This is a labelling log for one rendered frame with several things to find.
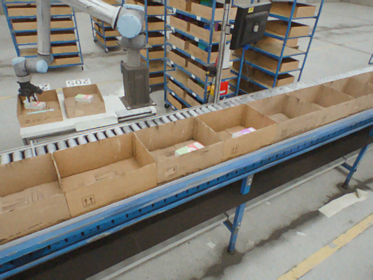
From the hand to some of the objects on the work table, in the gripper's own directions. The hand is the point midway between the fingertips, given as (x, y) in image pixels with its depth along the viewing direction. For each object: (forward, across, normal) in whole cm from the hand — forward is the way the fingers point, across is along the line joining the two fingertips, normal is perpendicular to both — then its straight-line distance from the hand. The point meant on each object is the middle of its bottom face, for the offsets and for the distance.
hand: (34, 104), depth 214 cm
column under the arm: (+3, -23, +77) cm, 81 cm away
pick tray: (+3, +7, +8) cm, 11 cm away
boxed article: (+3, -18, +33) cm, 38 cm away
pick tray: (+3, -10, +36) cm, 37 cm away
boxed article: (+3, 0, 0) cm, 3 cm away
